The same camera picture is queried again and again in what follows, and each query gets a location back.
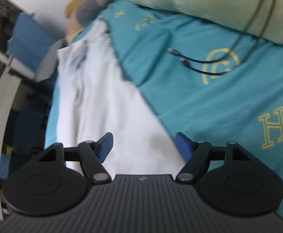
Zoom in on white shirt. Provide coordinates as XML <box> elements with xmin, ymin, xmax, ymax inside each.
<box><xmin>56</xmin><ymin>19</ymin><xmax>185</xmax><ymax>177</ymax></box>

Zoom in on teal patterned bed sheet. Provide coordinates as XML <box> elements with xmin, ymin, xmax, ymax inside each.
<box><xmin>45</xmin><ymin>0</ymin><xmax>283</xmax><ymax>218</ymax></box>

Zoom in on grey seat cushion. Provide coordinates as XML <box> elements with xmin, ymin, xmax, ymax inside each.
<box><xmin>34</xmin><ymin>39</ymin><xmax>65</xmax><ymax>83</ymax></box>

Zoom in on blue covered chair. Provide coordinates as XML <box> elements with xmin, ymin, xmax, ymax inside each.
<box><xmin>7</xmin><ymin>12</ymin><xmax>57</xmax><ymax>79</ymax></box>

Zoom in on striped grey beige pillow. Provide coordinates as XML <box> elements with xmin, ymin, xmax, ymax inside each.
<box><xmin>65</xmin><ymin>0</ymin><xmax>114</xmax><ymax>44</ymax></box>

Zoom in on black usb cable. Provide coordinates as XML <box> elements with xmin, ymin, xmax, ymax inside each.
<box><xmin>180</xmin><ymin>0</ymin><xmax>278</xmax><ymax>76</ymax></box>
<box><xmin>167</xmin><ymin>0</ymin><xmax>266</xmax><ymax>64</ymax></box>

